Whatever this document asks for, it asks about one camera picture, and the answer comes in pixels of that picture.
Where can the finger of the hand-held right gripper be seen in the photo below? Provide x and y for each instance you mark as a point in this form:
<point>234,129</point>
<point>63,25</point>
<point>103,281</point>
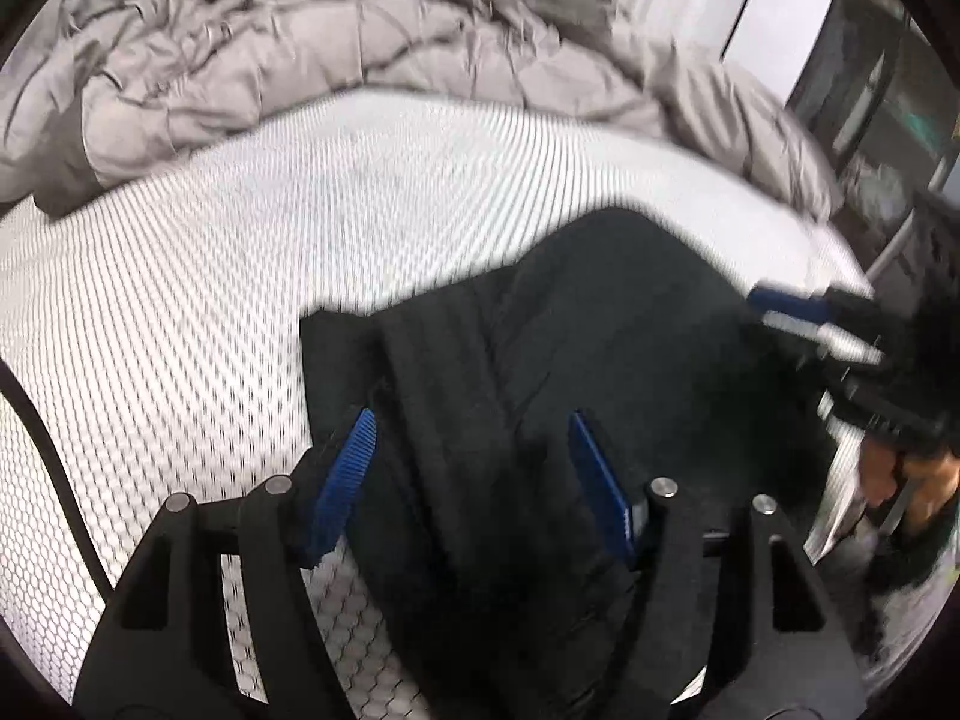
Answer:
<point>810,336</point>
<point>787,301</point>

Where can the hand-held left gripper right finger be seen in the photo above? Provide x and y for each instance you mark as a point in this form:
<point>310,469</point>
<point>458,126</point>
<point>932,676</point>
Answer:
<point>600,480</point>

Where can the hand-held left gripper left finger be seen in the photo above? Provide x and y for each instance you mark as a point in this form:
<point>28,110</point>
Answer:
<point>345,480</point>

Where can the black pants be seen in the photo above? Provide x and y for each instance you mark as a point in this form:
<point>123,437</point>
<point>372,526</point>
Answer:
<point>600,315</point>

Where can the person's right forearm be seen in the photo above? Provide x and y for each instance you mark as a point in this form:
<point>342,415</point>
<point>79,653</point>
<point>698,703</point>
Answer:
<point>911,562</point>

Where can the person's right hand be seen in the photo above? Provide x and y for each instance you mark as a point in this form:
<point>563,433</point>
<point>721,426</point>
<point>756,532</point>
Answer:
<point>874,474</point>

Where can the dark shelf unit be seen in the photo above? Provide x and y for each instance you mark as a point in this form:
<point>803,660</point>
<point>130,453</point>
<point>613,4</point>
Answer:
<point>877,90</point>

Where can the white hexagon-pattern mattress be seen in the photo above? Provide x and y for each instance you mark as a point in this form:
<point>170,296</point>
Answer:
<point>225,277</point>

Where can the white wardrobe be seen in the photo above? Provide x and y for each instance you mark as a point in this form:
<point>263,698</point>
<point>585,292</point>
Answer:
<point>780,15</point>

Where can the grey quilted comforter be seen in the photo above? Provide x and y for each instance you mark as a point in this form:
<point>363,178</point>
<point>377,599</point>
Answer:
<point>300,52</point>

